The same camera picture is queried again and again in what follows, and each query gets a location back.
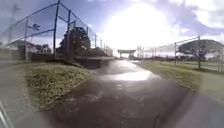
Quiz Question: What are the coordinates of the overhead gate structure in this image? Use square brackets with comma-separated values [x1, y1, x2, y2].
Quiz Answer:
[117, 49, 137, 60]

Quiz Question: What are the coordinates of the concrete ledge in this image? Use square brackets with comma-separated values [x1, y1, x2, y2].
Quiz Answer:
[73, 55, 116, 70]

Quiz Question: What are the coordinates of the wet dark asphalt path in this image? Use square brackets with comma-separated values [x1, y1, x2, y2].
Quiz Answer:
[39, 59, 224, 128]

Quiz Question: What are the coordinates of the dark leafy tree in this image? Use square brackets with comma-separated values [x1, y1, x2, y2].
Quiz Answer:
[57, 26, 92, 58]

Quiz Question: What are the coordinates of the grass patch with dry leaves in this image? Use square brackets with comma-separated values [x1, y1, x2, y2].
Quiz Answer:
[0, 61, 96, 113]

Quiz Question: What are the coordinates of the green grass verge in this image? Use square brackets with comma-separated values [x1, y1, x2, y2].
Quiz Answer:
[135, 59, 224, 104]

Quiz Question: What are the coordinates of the palm tree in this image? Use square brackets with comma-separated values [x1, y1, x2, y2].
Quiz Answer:
[27, 22, 41, 33]

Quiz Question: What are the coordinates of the wide spreading tree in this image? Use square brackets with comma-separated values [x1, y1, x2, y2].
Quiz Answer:
[177, 39, 224, 62]

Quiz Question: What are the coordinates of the low building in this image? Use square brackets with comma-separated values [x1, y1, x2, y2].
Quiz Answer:
[0, 39, 39, 62]

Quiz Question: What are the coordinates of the tall chain-link fence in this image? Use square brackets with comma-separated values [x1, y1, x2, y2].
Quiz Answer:
[0, 0, 114, 63]

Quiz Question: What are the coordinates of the low chain-link fence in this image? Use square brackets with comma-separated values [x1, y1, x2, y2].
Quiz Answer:
[135, 35, 224, 73]

